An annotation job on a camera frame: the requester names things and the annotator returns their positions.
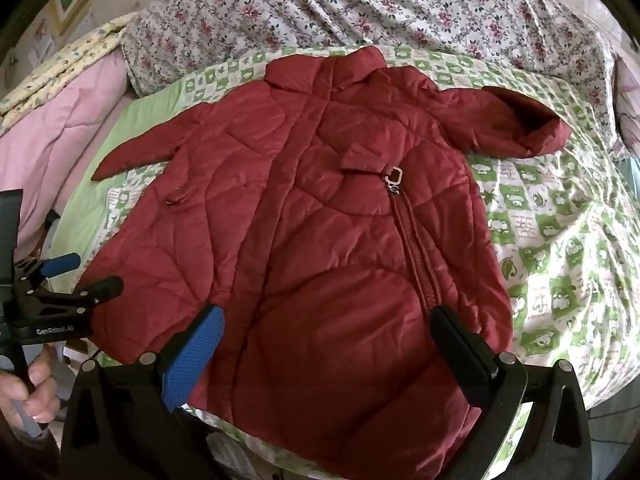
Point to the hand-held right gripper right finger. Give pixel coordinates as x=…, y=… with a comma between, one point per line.
x=462, y=360

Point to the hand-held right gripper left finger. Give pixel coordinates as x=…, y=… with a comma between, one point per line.
x=194, y=355

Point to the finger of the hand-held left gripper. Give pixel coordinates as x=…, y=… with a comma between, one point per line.
x=61, y=263
x=95, y=290

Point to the red padded coat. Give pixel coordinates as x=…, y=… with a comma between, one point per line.
x=320, y=220

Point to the person's left hand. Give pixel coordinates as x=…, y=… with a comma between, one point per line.
x=44, y=400

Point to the pink quilt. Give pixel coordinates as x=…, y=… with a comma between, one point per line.
x=60, y=130

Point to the green checked blanket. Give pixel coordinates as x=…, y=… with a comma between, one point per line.
x=550, y=240

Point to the plain light green sheet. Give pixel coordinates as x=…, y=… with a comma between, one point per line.
x=125, y=127

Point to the yellow floral quilt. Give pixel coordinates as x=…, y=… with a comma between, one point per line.
x=65, y=60

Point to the pale teal cloth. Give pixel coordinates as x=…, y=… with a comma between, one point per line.
x=632, y=180

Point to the floral print quilt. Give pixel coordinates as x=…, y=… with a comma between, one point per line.
x=350, y=5

